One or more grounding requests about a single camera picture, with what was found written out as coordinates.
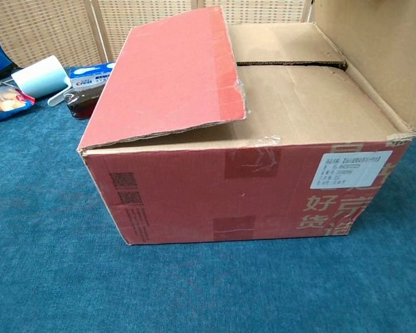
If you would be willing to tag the red cardboard shipping box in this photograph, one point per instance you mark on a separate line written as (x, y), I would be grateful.
(194, 190)

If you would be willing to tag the dark blue carpeted table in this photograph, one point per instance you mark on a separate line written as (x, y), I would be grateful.
(159, 288)

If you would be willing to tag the blue white toothpaste box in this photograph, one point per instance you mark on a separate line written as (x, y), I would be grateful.
(90, 74)

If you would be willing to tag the cola bottle red label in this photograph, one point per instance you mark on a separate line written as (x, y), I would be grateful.
(81, 105)

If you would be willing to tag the light blue plastic mug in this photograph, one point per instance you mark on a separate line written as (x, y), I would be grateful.
(41, 78)

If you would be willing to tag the blue cookie snack bag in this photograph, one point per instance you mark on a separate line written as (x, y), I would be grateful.
(3, 104)

